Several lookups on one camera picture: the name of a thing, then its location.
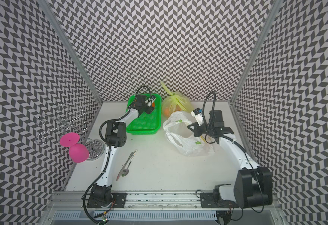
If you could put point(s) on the pink plastic cup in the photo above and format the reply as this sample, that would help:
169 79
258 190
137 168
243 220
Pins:
77 151

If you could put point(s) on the metal wire rack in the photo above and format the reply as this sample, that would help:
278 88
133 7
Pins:
63 122

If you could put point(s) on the white printed plastic bag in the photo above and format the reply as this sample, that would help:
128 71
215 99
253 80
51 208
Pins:
178 134

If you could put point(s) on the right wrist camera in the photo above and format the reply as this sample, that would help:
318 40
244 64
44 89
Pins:
198 115

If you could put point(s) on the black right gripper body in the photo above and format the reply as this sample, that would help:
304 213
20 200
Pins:
197 131

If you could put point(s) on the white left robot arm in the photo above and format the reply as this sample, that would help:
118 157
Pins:
113 133

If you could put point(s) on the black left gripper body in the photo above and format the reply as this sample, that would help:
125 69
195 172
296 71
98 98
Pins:
147 108

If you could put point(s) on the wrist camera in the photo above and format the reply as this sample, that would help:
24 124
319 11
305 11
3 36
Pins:
198 115
152 98

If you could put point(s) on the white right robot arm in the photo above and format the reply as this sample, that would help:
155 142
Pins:
253 183

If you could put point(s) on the metal spoon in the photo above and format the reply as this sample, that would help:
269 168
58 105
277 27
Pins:
126 168

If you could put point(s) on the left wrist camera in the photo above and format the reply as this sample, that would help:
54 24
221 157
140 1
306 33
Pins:
152 98

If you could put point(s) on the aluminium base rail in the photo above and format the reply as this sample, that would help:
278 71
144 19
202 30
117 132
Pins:
159 208

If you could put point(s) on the metal knife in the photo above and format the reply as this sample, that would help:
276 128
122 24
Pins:
119 175

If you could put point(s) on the green plastic basket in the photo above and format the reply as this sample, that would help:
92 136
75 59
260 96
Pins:
147 124

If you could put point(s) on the round metal strainer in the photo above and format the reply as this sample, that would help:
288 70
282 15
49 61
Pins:
95 147

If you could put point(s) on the yellow-green plastic bag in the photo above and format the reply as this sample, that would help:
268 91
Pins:
174 102

